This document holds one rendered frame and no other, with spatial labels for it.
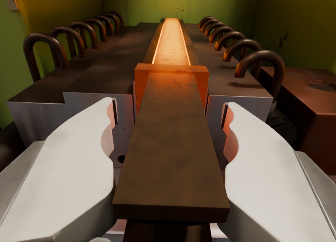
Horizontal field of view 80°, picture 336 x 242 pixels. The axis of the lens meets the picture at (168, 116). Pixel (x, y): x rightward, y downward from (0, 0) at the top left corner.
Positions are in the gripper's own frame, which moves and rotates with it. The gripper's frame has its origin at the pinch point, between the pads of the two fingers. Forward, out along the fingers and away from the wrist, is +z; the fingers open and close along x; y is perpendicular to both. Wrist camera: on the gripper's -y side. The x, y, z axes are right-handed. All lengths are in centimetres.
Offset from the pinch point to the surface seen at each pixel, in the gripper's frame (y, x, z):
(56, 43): -1.2, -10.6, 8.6
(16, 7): -3.4, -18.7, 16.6
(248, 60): -1.3, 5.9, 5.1
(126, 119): 3.1, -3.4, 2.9
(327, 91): 2.3, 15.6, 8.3
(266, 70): 2.0, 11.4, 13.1
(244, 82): 0.8, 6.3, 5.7
